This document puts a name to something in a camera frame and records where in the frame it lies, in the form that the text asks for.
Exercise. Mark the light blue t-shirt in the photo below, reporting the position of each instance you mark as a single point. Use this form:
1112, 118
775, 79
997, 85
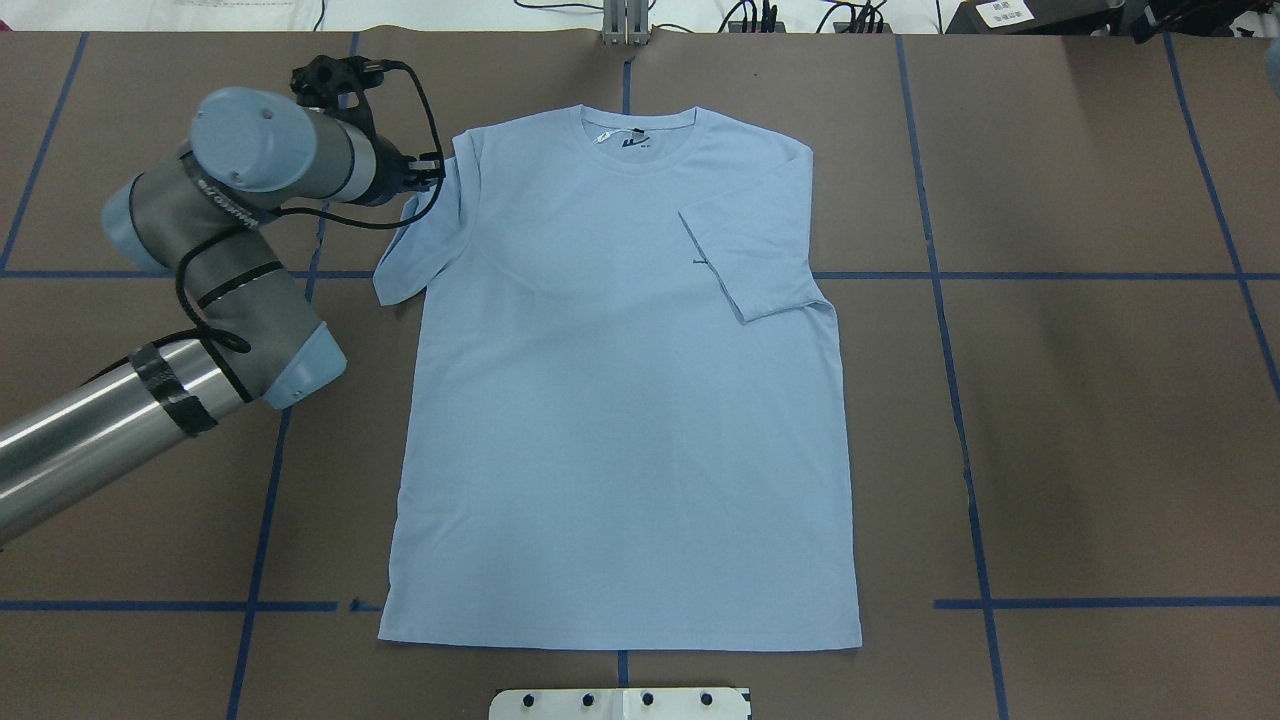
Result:
627, 423

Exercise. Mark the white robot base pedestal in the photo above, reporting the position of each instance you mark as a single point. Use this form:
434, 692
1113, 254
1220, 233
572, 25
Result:
623, 703

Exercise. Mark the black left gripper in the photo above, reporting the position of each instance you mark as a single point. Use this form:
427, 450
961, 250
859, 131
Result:
392, 180

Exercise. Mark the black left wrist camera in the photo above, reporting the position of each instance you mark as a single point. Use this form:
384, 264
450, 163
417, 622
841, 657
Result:
335, 78

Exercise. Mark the brown paper table cover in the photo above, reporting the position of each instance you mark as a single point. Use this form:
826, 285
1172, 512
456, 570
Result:
1054, 263

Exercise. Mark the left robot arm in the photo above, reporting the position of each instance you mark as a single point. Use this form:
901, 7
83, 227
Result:
251, 158

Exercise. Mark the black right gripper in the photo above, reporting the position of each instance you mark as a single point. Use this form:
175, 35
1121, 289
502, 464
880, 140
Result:
1176, 14

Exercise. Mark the aluminium frame post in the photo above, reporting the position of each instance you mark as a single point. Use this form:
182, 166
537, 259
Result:
626, 23

